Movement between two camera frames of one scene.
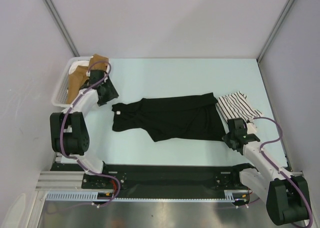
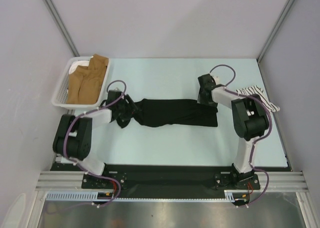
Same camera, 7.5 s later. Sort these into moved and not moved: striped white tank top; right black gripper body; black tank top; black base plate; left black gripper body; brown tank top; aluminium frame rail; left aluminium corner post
Moved: left black gripper body; black tank top; striped white tank top; right black gripper body
Not moved: aluminium frame rail; black base plate; brown tank top; left aluminium corner post
